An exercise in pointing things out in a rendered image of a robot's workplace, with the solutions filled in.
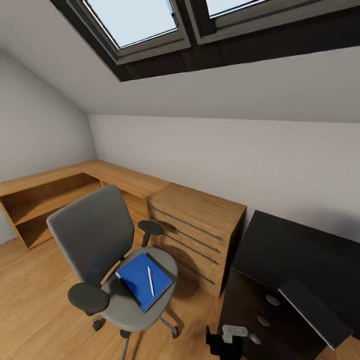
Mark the notebook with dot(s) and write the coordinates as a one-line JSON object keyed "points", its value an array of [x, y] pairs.
{"points": [[332, 329]]}

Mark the bookcase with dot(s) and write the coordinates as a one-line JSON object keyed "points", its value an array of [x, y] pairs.
{"points": [[28, 201], [93, 170], [135, 187]]}

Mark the folder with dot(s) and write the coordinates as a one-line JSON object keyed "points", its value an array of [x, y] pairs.
{"points": [[135, 278]]}

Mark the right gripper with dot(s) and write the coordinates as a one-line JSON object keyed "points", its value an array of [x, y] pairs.
{"points": [[220, 348]]}

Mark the swivel chair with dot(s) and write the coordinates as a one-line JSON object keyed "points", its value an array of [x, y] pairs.
{"points": [[94, 233]]}

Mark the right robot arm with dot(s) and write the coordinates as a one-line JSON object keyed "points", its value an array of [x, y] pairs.
{"points": [[229, 345]]}

